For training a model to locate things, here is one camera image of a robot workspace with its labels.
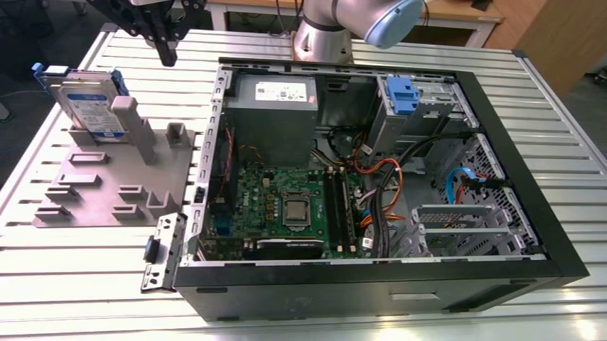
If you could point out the green motherboard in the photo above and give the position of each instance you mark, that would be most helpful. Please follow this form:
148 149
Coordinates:
256 184

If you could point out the blue drive cage latch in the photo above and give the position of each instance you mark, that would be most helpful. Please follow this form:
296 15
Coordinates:
402 96

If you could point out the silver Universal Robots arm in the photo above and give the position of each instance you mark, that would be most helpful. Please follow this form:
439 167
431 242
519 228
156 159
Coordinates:
322 42

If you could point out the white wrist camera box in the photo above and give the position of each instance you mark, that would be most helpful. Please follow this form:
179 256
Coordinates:
144 2

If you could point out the brown wooden cabinet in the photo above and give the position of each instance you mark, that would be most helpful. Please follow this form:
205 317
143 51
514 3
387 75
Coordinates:
559 42

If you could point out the black open PC case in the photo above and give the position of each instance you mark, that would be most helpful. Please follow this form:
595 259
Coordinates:
332 295

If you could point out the grey parts rack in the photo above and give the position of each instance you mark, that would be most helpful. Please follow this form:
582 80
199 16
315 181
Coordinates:
123 177

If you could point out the blue black bracket latch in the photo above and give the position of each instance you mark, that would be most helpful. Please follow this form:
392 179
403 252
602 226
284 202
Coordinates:
151 248

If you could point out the CPU socket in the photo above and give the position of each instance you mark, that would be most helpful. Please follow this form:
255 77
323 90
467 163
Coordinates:
287 223

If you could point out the wooden desk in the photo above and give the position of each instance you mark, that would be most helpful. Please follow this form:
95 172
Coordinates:
470 14

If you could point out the grey metal slot bracket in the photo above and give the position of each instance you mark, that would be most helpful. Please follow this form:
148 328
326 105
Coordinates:
168 245

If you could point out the small black desk device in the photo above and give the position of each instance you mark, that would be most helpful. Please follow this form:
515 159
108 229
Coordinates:
480 4

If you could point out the black graphics card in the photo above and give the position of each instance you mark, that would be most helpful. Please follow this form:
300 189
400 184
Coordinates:
284 248

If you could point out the grey optical drive cage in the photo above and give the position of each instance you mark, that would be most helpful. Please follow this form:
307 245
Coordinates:
418 124

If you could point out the hard disk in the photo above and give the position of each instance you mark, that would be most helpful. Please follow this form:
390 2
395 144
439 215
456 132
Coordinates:
89 110

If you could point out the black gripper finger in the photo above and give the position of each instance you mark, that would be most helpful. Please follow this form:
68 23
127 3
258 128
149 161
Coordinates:
116 16
193 9

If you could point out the silver CPU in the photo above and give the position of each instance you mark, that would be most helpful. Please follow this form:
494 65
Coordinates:
296 209

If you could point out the grey metal disk bay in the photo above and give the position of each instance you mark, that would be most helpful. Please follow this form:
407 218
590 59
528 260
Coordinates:
462 231

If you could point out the grey power supply unit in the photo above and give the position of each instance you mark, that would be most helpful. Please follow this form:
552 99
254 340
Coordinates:
270 135

